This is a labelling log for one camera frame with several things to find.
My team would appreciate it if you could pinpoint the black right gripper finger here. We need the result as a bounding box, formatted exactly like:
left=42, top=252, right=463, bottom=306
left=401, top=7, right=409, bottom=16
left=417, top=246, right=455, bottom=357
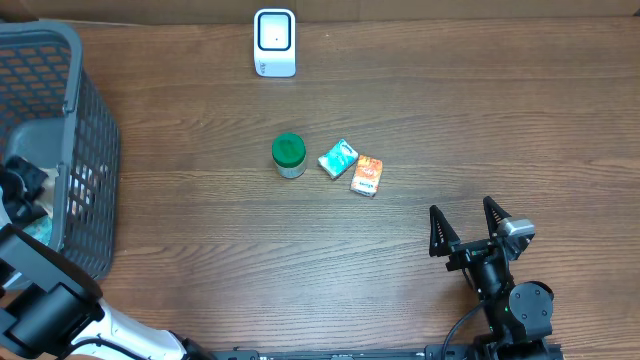
left=429, top=205, right=461, bottom=257
left=483, top=196, right=511, bottom=238

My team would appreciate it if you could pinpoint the green lid jar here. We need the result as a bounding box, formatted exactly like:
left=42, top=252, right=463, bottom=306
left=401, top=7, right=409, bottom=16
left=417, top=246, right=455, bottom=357
left=272, top=133, right=307, bottom=179

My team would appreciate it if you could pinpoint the brown snack bag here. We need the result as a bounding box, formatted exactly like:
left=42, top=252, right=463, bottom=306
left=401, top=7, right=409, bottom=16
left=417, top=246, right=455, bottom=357
left=35, top=168, right=59, bottom=218

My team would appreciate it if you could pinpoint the large teal wipes pack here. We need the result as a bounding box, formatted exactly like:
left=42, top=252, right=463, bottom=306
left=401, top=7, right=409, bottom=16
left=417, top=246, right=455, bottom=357
left=23, top=215, right=53, bottom=246

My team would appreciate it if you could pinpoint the grey plastic basket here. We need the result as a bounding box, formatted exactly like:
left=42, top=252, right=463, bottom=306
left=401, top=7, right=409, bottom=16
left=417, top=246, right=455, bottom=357
left=1, top=21, right=120, bottom=280

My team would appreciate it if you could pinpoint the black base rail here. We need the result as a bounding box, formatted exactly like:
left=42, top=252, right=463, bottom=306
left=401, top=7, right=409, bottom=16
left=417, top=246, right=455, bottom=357
left=211, top=345, right=480, bottom=360

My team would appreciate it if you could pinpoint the small teal tissue pack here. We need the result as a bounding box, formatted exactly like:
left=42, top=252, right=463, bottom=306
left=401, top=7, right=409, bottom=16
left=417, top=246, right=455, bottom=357
left=318, top=139, right=359, bottom=179

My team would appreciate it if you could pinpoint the orange tissue pack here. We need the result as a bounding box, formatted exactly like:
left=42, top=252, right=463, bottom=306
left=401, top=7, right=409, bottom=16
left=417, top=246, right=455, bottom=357
left=350, top=155, right=383, bottom=197

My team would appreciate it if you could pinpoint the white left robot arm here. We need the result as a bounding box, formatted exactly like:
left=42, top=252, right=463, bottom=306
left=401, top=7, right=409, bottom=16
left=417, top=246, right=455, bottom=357
left=1, top=156, right=210, bottom=360

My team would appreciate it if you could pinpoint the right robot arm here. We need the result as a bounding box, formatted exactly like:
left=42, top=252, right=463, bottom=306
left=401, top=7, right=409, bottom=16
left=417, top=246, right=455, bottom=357
left=426, top=196, right=563, bottom=359

